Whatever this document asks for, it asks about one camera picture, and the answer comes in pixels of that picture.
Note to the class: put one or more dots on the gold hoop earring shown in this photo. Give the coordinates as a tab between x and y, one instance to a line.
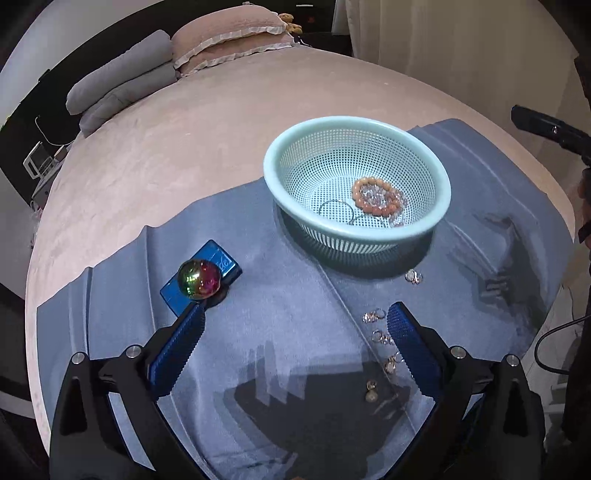
373	316
382	338

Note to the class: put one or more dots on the brown plush toy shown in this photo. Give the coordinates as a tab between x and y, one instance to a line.
288	23

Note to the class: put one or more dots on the pink ruffled pillow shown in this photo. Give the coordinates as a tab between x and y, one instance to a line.
240	55
221	32

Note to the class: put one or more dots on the cream curtain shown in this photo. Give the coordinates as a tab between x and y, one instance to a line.
438	41

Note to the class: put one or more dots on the white bedside device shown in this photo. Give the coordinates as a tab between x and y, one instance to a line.
40	159

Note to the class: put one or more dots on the grey pillow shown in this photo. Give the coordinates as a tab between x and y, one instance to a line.
115	74
124	99

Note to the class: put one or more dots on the gold pearl earring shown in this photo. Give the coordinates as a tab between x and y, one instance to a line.
371	391

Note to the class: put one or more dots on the iridescent glass ball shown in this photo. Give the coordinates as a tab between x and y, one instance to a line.
198	279

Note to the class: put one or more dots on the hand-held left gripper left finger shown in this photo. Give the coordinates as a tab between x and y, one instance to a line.
178	350

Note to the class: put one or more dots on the gold pendant earring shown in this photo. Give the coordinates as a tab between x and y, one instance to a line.
392	363

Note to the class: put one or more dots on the blue-grey cloth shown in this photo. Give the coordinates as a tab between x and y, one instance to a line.
286	300

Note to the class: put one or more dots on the blue metal lighter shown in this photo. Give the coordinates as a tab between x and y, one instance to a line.
218	258

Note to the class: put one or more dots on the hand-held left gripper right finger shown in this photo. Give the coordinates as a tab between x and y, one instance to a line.
411	346

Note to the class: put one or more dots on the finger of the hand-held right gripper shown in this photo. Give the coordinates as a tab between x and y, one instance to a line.
549	127

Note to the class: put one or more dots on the teal plastic mesh basket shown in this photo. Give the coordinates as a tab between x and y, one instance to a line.
286	152

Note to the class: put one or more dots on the thin silver bangle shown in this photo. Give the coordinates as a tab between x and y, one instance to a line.
336	201

